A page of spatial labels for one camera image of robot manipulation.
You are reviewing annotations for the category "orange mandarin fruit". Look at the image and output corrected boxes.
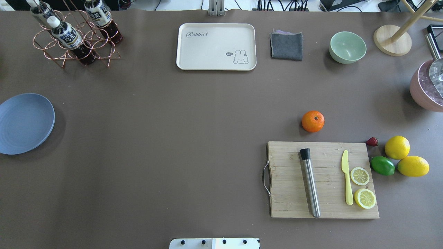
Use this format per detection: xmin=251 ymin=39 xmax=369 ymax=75
xmin=301 ymin=110 xmax=325 ymax=133

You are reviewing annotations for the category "blue round plate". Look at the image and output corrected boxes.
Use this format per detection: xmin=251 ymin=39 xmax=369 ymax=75
xmin=0 ymin=93 xmax=55 ymax=155

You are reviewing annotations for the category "cream rabbit tray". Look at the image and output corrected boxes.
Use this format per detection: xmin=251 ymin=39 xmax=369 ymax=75
xmin=176 ymin=23 xmax=257 ymax=71

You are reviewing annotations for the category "steel muddler black tip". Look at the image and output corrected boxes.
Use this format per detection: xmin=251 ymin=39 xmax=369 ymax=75
xmin=300 ymin=148 xmax=321 ymax=218

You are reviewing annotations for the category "grey folded cloth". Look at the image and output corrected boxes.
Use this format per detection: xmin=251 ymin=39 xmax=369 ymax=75
xmin=270 ymin=30 xmax=304 ymax=61

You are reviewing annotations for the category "bamboo cutting board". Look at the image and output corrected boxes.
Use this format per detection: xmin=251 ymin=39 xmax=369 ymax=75
xmin=267 ymin=141 xmax=379 ymax=219

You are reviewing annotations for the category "green bowl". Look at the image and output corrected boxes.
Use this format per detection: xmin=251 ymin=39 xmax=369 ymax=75
xmin=329 ymin=31 xmax=367 ymax=64

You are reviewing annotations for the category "lemon slice upper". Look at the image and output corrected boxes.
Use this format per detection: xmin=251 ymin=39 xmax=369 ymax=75
xmin=350 ymin=167 xmax=370 ymax=186

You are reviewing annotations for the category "lemon slice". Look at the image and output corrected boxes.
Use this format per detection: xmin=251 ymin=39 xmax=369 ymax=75
xmin=350 ymin=167 xmax=370 ymax=186
xmin=353 ymin=188 xmax=377 ymax=209

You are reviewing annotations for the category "yellow plastic knife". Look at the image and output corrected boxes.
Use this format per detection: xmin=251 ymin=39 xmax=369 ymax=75
xmin=341 ymin=150 xmax=353 ymax=205

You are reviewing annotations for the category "red strawberry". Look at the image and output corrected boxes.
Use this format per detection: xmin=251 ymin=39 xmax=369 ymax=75
xmin=365 ymin=137 xmax=378 ymax=147

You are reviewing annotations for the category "lemon slice lower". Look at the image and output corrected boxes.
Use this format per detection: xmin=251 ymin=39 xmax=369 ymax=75
xmin=353 ymin=188 xmax=377 ymax=209

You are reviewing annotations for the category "tea bottle right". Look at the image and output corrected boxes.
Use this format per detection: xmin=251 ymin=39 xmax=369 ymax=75
xmin=84 ymin=0 xmax=123 ymax=44

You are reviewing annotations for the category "tea bottle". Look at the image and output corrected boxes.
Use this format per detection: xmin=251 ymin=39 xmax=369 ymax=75
xmin=26 ymin=0 xmax=58 ymax=29
xmin=84 ymin=0 xmax=123 ymax=44
xmin=47 ymin=16 xmax=96 ymax=65

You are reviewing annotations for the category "green lime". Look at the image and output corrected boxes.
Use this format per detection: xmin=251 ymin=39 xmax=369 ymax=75
xmin=370 ymin=156 xmax=395 ymax=176

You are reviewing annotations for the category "tea bottle middle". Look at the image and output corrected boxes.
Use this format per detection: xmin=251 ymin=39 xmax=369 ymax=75
xmin=47 ymin=16 xmax=96 ymax=65

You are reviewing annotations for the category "whole yellow lemon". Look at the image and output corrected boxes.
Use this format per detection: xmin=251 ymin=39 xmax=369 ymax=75
xmin=385 ymin=136 xmax=410 ymax=160
xmin=397 ymin=156 xmax=430 ymax=177

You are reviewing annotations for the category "wooden stand with base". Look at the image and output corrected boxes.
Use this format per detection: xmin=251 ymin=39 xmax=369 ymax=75
xmin=373 ymin=0 xmax=443 ymax=56

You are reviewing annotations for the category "pink bowl of ice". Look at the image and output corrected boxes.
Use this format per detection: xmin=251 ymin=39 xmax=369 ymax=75
xmin=409 ymin=59 xmax=443 ymax=112

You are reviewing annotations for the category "tea bottle left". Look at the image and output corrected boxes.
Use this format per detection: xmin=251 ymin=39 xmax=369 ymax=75
xmin=26 ymin=0 xmax=58 ymax=29

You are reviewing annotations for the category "metal ice scoop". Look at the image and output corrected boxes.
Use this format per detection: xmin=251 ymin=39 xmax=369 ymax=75
xmin=425 ymin=33 xmax=443 ymax=97

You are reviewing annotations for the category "metal camera pole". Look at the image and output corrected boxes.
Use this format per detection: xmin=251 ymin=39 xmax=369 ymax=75
xmin=208 ymin=0 xmax=225 ymax=16

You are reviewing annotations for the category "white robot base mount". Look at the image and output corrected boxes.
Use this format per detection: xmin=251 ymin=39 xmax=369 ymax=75
xmin=169 ymin=238 xmax=261 ymax=249

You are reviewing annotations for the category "copper wire bottle rack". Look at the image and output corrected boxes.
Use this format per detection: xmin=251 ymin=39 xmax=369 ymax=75
xmin=27 ymin=0 xmax=123 ymax=68

